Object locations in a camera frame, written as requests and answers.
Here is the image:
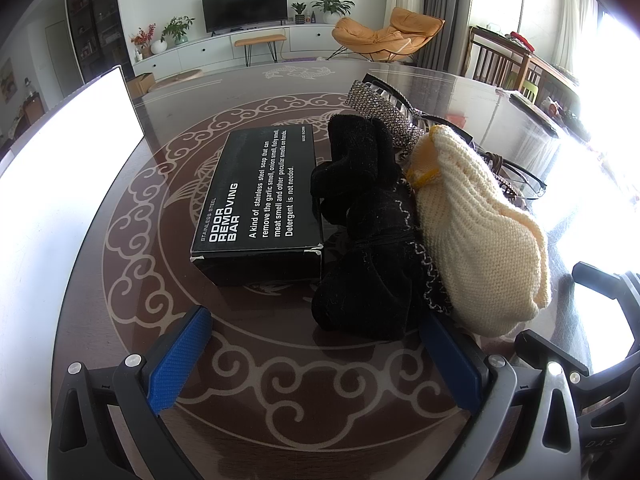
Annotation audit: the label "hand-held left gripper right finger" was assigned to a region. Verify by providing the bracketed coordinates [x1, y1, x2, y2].
[420, 312, 583, 480]

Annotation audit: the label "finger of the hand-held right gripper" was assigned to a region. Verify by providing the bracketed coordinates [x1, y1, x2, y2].
[514, 329, 594, 379]
[571, 261, 640, 302]

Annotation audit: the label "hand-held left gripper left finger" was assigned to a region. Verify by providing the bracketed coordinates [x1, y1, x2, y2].
[47, 305, 213, 480]

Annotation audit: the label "cream knitted hat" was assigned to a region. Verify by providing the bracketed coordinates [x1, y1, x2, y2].
[406, 125, 552, 337]

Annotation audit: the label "black knitted cloth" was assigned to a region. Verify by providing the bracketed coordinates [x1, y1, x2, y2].
[309, 114, 453, 341]

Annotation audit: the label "black printed cardboard box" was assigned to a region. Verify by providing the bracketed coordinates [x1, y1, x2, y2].
[190, 124, 326, 287]

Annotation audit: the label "rhinestone headband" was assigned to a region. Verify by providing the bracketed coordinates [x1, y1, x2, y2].
[346, 79, 522, 205]

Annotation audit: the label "patterned brown desktop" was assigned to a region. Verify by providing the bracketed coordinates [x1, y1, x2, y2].
[0, 57, 640, 480]

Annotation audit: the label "black framed eyeglasses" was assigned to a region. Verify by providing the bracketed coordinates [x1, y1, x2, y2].
[362, 74, 547, 202]

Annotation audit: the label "dark flat device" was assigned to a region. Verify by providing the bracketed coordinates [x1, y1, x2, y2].
[497, 87, 558, 136]

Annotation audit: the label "wooden side table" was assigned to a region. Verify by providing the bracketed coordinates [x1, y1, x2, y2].
[467, 26, 531, 93]

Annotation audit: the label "white television cabinet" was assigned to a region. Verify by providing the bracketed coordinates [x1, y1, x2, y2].
[132, 22, 351, 81]

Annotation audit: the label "orange lounge chair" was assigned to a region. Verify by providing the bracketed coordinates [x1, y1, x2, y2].
[327, 7, 446, 63]

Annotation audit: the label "red flower branches in vase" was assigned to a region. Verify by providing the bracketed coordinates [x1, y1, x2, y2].
[131, 24, 157, 58]

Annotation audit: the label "wooden bench with metal legs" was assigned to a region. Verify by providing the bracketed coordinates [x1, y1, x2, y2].
[234, 34, 287, 67]

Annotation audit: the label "green plant in glass vase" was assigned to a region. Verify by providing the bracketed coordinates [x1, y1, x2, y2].
[161, 16, 195, 45]

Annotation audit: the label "dark display bookcase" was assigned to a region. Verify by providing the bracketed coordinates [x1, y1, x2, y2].
[65, 0, 132, 96]

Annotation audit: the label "black flat television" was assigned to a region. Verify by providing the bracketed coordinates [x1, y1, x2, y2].
[201, 0, 288, 36]

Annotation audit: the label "large potted green plant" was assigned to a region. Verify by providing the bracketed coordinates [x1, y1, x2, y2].
[312, 0, 356, 25]

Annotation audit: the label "framed wall picture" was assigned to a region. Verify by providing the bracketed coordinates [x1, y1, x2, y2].
[0, 57, 18, 101]

